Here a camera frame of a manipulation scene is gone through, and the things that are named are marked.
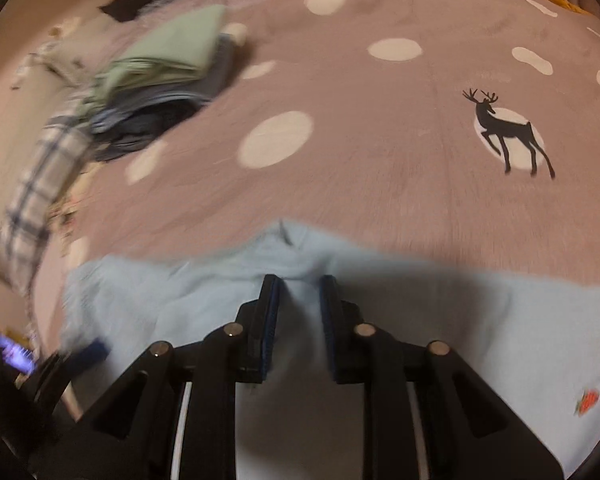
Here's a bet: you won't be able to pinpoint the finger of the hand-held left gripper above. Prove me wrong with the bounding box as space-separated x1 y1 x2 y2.
30 337 109 411

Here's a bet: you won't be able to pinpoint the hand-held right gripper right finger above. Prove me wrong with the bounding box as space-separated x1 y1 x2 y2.
319 275 566 480

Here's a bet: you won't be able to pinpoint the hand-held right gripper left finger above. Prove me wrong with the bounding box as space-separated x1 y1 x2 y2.
30 274 284 480

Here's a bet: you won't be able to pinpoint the light blue denim pants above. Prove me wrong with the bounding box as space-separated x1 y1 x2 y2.
60 219 600 480

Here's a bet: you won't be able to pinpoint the pink dotted deer-print blanket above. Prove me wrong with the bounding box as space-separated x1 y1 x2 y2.
27 0 600 411

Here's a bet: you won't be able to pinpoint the plaid cloth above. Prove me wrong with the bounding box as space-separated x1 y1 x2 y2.
0 109 97 322

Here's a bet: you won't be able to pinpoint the folded dark denim jeans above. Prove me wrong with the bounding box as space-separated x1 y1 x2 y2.
92 97 207 162

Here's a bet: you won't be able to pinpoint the folded grey-blue garment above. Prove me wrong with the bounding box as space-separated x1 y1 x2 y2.
87 34 237 132

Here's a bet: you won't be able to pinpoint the folded green garment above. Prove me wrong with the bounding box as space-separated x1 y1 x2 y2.
92 5 229 107

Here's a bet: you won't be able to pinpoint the dark cloth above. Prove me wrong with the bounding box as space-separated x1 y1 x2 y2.
99 0 164 24

